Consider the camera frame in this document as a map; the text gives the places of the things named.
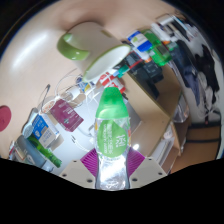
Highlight grey shaker bottle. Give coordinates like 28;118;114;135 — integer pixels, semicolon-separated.
13;134;48;168

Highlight clear green-capped drink bottle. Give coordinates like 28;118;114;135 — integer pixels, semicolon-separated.
94;87;132;191

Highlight white bottle with blue label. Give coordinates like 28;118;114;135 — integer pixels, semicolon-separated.
127;30;152;53

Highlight dark hanging clothes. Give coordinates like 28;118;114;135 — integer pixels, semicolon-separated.
175;19;218;115

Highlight green translucent container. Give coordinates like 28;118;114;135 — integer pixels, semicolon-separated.
143;29;173;67

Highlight white mug with green handle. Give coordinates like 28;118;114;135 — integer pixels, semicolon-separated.
56;21;133;84

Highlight blue and white carton box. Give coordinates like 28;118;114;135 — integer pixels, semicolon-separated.
22;113;61;148

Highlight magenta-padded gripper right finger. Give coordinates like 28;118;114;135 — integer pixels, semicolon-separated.
127;148;168;190

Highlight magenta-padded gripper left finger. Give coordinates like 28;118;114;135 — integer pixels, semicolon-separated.
59;148;99;190

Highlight dark green glass bottle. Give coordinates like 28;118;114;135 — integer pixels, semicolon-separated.
28;134;63;168

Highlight maroon carton box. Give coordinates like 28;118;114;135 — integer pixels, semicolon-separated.
49;98;85;132

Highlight flat round red coaster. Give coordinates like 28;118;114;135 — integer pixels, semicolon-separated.
0;105;13;133

